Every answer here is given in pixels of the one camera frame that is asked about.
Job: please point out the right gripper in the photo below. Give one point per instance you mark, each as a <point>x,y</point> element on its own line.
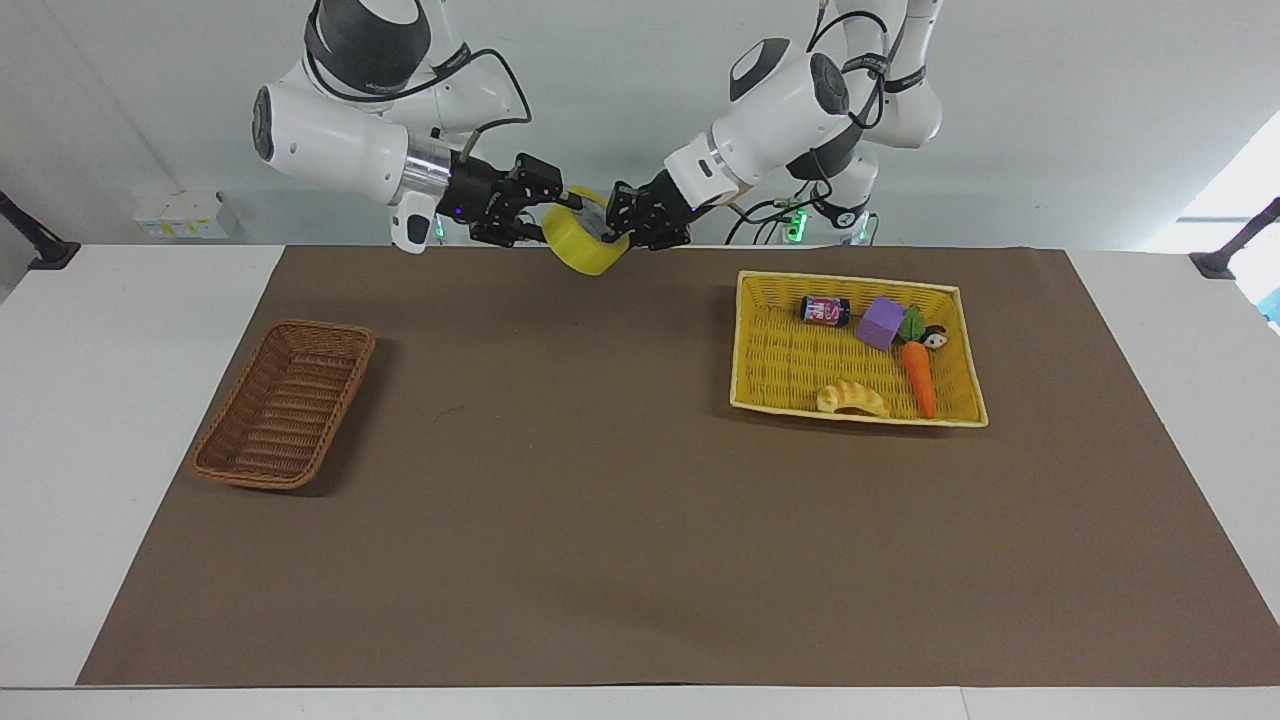
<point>476,198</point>

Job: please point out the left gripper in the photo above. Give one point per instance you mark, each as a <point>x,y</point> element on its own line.
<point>668,212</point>

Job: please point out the yellow tape roll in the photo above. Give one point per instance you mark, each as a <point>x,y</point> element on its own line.
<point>582,250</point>

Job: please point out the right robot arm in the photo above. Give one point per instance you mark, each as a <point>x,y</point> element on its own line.
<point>330,135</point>

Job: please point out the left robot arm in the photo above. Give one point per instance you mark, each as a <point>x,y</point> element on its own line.
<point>780,110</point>

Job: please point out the yellow woven basket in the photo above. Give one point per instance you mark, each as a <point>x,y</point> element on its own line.
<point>790,360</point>

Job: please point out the brown wicker basket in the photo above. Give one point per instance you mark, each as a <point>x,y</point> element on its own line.
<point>285,405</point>

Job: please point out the small dark can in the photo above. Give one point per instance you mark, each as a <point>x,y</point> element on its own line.
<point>825,311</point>

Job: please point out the purple cube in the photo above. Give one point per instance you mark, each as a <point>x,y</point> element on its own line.
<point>880,324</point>

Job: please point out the toy croissant bread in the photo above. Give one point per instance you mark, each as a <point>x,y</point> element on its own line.
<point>852,399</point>

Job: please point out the small black-and-white figure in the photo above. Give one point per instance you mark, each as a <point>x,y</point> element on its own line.
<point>935,339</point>

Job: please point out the orange toy carrot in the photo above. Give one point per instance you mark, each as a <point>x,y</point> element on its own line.
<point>919,378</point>

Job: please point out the black stand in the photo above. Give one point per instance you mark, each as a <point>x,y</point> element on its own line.
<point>45,250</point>
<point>1222,260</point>

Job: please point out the white wall socket box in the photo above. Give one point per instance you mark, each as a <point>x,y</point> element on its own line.
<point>185,215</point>

